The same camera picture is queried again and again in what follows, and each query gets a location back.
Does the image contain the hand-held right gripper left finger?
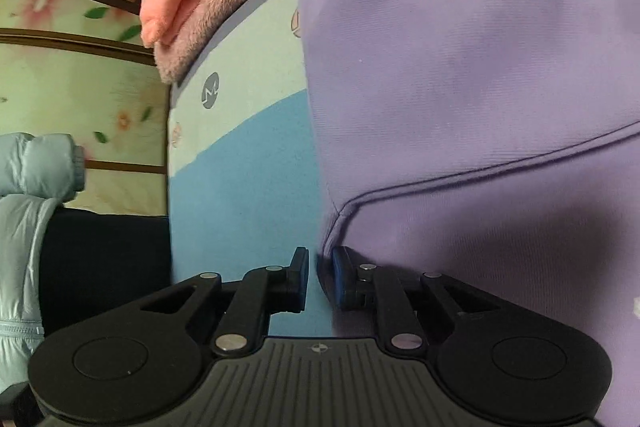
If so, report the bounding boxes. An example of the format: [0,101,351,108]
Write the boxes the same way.
[140,247,310,358]

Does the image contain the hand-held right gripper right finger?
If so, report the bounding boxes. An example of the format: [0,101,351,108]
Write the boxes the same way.
[331,246,501,352]

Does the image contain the purple sweatshirt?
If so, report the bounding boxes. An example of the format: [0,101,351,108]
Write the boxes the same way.
[297,0,640,427]

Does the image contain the striped bed sheet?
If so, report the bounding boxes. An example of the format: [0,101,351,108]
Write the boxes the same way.
[167,0,341,338]

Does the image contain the dark pants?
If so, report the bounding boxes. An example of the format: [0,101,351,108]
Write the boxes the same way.
[39,206,173,338]

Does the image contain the light blue puffer jacket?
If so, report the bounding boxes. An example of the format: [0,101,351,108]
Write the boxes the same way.
[0,133,87,403]

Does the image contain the floral sliding door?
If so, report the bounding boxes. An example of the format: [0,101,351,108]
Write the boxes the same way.
[0,0,173,218]

